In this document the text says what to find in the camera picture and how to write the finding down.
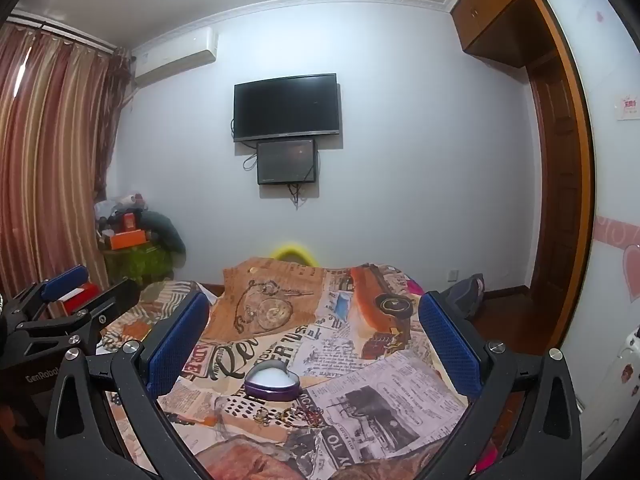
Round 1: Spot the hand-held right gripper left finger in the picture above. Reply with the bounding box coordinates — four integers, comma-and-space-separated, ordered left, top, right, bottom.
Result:
45, 291, 211, 480

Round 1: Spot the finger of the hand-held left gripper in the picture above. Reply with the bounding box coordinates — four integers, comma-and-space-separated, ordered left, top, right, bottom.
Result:
7, 266, 89, 324
15, 279, 142, 357

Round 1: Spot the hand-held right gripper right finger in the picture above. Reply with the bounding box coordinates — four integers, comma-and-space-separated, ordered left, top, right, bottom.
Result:
419, 290, 586, 480

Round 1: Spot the purple heart-shaped box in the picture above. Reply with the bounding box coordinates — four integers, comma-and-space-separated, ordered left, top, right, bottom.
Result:
244, 360, 301, 403

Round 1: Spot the pile of necklaces and earrings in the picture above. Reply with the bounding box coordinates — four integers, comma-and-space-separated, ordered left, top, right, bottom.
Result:
252, 402, 326, 429

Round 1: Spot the red box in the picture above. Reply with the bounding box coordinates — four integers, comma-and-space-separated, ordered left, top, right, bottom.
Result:
49, 282, 99, 317

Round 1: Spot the dark backpack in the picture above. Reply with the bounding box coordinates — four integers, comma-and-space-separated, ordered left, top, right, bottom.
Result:
444, 273, 486, 319

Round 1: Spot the flat orange box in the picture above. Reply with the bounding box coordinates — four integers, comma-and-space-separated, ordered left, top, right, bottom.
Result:
110, 230, 147, 251

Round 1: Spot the dark green bag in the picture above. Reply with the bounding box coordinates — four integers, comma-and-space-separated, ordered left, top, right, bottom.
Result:
137, 210, 187, 267

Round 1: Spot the striped red curtain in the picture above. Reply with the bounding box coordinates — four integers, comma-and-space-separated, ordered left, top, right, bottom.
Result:
0, 22, 137, 311

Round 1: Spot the newspaper print blanket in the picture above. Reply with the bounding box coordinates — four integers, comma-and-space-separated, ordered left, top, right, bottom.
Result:
95, 257, 473, 480

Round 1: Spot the yellow round object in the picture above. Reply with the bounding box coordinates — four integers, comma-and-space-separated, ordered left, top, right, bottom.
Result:
269, 242, 317, 267

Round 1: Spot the wooden door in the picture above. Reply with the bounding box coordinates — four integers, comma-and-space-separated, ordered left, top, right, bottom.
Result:
525, 0, 597, 346

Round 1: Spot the white air conditioner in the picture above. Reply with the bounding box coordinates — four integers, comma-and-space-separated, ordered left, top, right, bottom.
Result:
131, 27, 220, 86

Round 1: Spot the wooden overhead cabinet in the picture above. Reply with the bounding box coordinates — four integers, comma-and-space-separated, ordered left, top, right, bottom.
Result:
449, 0, 541, 69

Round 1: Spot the pink heart wall sticker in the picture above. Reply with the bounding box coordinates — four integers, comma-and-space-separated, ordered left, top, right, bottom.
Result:
621, 244, 640, 304

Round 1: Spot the small black wall monitor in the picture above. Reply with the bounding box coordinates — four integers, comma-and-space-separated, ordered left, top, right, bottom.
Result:
256, 138, 319, 186

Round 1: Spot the large black wall television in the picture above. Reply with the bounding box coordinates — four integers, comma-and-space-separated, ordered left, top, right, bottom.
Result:
233, 73, 342, 143

